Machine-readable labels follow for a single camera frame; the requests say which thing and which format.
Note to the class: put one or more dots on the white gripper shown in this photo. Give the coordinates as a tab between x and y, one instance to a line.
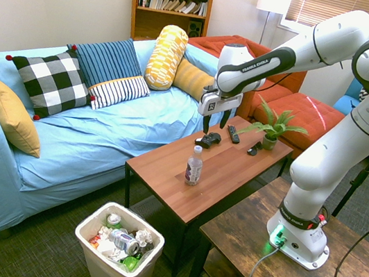
216	103

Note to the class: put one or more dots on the clear bottle with purple label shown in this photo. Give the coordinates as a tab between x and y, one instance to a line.
194	170

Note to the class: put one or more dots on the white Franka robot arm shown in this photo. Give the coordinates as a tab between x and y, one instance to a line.
344	37

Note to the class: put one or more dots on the green plastic bottle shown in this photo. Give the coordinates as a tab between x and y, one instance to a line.
131	263

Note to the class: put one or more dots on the white plastic trash bin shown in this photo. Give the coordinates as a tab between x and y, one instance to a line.
113	275

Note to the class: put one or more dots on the black game controller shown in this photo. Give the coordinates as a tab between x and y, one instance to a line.
209	139

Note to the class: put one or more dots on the black remote control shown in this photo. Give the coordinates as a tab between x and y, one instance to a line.
233	134

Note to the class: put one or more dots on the small black object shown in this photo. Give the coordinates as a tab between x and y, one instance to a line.
252	151

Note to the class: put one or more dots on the orange striped pillow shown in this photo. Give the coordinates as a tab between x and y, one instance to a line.
190	78

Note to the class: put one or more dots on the reddish wood coffee table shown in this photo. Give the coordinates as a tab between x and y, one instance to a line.
221	172

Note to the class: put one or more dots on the small potted fern plant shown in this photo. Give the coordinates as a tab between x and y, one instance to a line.
270	141

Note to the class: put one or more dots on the yellow patterned bolster pillow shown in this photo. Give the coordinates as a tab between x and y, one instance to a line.
166	54

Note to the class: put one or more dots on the orange armchair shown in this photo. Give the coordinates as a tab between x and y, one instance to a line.
295	79

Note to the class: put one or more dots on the black speaker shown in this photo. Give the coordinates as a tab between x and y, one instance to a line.
194	29

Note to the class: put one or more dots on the wooden bookshelf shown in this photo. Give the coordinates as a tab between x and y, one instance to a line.
167	23

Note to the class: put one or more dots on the black floor vent grille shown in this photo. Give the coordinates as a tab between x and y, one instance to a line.
145	208

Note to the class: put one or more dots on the light blue sofa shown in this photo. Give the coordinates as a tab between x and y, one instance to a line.
101	132

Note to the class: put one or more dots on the blue striped pillow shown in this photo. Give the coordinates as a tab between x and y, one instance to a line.
112	63

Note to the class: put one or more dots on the row of books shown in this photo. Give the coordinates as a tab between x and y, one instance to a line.
170	4

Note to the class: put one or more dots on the crumpled white paper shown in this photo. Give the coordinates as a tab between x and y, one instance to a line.
144	236

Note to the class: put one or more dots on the silver can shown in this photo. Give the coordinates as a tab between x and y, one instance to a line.
113	219

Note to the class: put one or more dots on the crushed blue white can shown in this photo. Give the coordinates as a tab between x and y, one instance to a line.
124	240

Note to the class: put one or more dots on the black tripod stand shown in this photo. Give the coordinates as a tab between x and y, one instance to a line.
357	180

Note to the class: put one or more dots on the black white checkered pillow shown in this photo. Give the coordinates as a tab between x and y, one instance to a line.
53	82

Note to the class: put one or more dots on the red snack wrapper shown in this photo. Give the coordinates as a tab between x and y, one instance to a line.
94	241

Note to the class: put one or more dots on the mustard yellow pillow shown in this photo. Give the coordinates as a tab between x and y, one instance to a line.
12	115

